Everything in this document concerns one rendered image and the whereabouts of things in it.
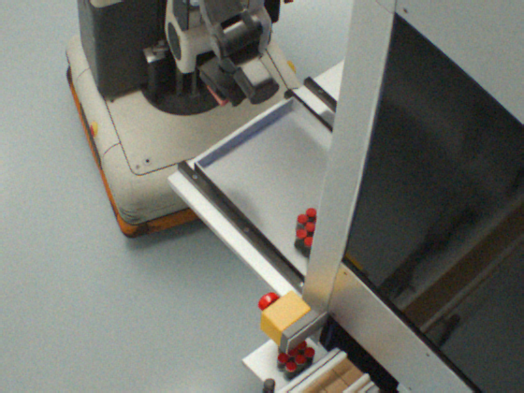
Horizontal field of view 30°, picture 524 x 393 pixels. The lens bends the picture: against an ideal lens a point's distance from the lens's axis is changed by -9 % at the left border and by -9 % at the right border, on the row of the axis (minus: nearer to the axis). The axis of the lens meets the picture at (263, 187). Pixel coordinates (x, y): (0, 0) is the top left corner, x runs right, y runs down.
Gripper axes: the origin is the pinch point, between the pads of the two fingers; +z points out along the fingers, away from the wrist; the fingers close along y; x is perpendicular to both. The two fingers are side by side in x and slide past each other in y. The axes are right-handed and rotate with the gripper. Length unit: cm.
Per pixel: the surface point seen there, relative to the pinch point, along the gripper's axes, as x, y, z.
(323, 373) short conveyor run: -19, 51, 5
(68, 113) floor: 13, -75, 119
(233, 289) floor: 15, 6, 108
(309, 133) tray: 18.2, 8.7, 18.7
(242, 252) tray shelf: -10.1, 20.8, 17.4
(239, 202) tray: -3.5, 12.2, 18.4
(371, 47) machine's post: -13, 31, -68
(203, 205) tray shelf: -9.2, 8.2, 19.2
